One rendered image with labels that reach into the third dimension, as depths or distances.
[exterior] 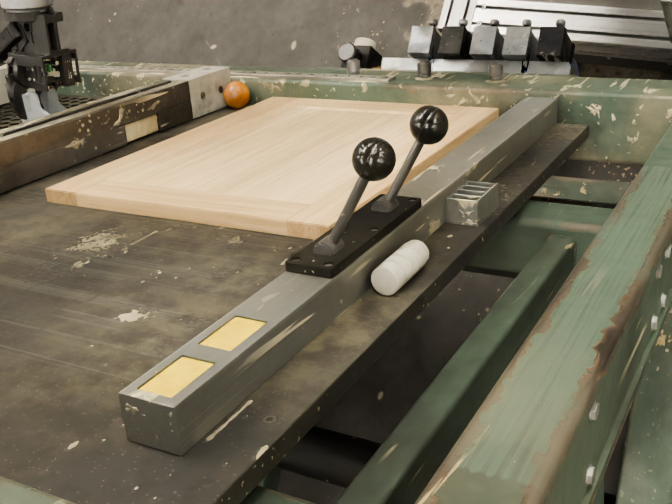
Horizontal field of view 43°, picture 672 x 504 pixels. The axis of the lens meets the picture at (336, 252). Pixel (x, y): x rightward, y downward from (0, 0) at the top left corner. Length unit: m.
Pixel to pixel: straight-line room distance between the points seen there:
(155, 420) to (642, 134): 0.96
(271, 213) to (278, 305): 0.29
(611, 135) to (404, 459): 0.83
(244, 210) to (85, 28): 2.38
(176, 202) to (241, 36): 1.85
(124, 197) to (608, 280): 0.63
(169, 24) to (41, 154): 1.81
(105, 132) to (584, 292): 0.91
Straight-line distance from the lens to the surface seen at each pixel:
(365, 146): 0.72
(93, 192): 1.15
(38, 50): 1.39
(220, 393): 0.63
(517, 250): 1.11
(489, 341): 0.83
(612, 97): 1.38
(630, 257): 0.76
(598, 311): 0.67
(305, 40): 2.74
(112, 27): 3.24
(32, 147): 1.31
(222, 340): 0.66
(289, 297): 0.72
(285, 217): 0.97
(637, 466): 1.41
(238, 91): 1.61
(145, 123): 1.48
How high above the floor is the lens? 2.18
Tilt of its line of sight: 62 degrees down
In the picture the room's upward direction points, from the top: 69 degrees counter-clockwise
